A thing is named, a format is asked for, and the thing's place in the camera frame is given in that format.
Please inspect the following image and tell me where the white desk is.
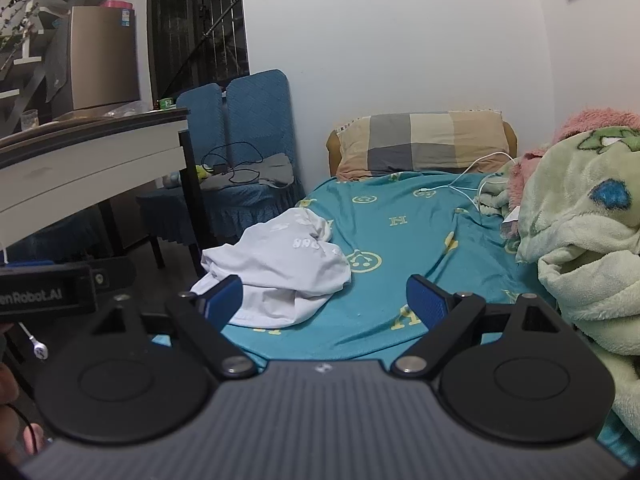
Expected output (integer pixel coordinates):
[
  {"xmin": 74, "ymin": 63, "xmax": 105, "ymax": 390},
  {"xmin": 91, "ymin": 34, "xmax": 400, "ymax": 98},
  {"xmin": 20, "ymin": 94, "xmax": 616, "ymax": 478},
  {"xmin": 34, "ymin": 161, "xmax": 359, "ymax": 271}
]
[{"xmin": 0, "ymin": 107, "xmax": 213, "ymax": 273}]

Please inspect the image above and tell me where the white charging cable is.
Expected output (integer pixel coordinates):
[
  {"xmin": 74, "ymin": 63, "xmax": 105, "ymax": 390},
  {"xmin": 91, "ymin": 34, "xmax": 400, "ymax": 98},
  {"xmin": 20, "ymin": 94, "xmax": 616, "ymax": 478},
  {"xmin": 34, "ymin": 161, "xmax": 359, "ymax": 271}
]
[{"xmin": 414, "ymin": 151, "xmax": 521, "ymax": 216}]

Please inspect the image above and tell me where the dark window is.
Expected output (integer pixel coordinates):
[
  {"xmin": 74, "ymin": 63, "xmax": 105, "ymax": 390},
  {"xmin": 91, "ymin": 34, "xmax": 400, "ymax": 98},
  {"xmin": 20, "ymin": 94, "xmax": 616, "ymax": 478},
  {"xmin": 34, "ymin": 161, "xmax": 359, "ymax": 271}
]
[{"xmin": 147, "ymin": 0, "xmax": 250, "ymax": 104}]

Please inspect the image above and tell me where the white t-shirt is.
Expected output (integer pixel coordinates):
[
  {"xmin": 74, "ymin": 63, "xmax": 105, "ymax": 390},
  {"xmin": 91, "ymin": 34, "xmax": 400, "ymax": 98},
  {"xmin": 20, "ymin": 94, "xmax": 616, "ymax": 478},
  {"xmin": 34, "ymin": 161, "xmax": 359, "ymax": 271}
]
[{"xmin": 190, "ymin": 207, "xmax": 353, "ymax": 330}]

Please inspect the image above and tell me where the teal printed bedsheet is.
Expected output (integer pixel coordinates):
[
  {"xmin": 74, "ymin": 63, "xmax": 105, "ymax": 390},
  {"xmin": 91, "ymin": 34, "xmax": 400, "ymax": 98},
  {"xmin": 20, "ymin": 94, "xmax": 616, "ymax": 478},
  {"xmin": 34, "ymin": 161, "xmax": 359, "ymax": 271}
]
[{"xmin": 150, "ymin": 170, "xmax": 640, "ymax": 466}]

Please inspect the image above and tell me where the brown cushion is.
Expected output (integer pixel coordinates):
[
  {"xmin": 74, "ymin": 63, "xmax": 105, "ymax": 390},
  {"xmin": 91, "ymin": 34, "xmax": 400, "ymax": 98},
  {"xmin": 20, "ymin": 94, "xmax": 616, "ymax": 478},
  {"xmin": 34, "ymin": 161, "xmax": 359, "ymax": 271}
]
[{"xmin": 326, "ymin": 121, "xmax": 519, "ymax": 179}]

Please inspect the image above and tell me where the person's left hand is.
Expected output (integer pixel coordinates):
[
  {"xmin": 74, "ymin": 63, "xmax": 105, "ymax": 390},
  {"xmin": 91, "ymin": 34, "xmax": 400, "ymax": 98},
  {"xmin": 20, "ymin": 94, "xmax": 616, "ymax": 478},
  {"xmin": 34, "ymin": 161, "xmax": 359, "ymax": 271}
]
[{"xmin": 0, "ymin": 361, "xmax": 53, "ymax": 466}]

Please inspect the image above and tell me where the black cable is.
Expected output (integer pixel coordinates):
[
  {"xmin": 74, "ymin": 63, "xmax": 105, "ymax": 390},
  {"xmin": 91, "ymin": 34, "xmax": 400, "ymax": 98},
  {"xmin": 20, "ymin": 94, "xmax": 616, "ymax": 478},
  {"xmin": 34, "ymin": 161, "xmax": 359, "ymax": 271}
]
[{"xmin": 207, "ymin": 142, "xmax": 266, "ymax": 186}]

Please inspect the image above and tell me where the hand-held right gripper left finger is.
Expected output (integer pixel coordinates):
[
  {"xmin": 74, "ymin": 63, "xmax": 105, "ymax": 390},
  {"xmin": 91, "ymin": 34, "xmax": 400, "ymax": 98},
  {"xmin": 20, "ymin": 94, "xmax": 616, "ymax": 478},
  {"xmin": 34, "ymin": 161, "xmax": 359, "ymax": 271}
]
[{"xmin": 87, "ymin": 274, "xmax": 258, "ymax": 380}]

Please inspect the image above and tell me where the clear plastic bag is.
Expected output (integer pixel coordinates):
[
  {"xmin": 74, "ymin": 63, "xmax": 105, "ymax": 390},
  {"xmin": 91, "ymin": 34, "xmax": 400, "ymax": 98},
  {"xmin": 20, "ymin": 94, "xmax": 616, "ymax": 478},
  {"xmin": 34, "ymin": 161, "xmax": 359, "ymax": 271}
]
[{"xmin": 54, "ymin": 101, "xmax": 152, "ymax": 122}]

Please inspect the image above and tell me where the white shelf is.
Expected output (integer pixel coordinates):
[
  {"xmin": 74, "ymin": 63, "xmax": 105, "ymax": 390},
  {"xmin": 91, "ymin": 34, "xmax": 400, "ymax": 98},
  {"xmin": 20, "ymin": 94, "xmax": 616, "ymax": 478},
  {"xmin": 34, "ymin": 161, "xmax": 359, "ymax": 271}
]
[{"xmin": 0, "ymin": 0, "xmax": 72, "ymax": 111}]

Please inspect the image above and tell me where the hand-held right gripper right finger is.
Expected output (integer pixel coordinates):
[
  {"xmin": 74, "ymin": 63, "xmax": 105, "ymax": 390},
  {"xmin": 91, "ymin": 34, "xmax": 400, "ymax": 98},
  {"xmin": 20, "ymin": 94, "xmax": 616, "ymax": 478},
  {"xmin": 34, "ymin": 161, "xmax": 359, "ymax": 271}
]
[{"xmin": 391, "ymin": 274, "xmax": 568, "ymax": 379}]

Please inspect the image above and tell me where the green fleece blanket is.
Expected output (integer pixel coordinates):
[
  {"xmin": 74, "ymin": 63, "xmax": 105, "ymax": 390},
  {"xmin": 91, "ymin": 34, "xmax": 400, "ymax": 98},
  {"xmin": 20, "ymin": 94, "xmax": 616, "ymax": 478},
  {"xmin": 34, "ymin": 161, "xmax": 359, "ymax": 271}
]
[{"xmin": 477, "ymin": 127, "xmax": 640, "ymax": 433}]

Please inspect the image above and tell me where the white earphone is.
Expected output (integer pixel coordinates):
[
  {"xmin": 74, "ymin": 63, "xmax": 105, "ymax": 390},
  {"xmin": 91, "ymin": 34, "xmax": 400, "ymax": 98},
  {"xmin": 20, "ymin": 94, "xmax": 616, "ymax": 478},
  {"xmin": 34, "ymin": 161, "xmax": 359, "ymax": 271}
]
[{"xmin": 19, "ymin": 322, "xmax": 50, "ymax": 361}]

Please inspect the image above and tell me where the grey cloth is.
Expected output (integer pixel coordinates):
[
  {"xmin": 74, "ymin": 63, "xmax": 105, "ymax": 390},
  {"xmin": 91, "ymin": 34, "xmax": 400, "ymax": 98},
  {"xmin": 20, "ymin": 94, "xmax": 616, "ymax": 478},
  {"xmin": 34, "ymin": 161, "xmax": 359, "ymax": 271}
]
[{"xmin": 200, "ymin": 154, "xmax": 296, "ymax": 192}]

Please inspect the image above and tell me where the plaid pillow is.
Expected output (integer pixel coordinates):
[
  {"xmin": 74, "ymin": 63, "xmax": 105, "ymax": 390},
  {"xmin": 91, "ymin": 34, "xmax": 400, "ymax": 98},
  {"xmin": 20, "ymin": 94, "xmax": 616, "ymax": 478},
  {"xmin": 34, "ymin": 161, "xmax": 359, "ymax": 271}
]
[{"xmin": 336, "ymin": 110, "xmax": 506, "ymax": 181}]

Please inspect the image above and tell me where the gold mini refrigerator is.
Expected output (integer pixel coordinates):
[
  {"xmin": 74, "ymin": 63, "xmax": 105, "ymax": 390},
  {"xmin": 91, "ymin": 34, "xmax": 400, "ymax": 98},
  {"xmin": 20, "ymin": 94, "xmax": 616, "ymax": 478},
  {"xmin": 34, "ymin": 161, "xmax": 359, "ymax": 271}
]
[{"xmin": 45, "ymin": 6, "xmax": 142, "ymax": 117}]

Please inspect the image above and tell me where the pink fleece blanket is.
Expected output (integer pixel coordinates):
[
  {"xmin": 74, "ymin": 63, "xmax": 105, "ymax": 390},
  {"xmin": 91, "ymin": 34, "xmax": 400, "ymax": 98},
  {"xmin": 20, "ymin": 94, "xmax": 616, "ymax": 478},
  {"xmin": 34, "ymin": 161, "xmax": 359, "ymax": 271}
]
[{"xmin": 507, "ymin": 108, "xmax": 640, "ymax": 222}]

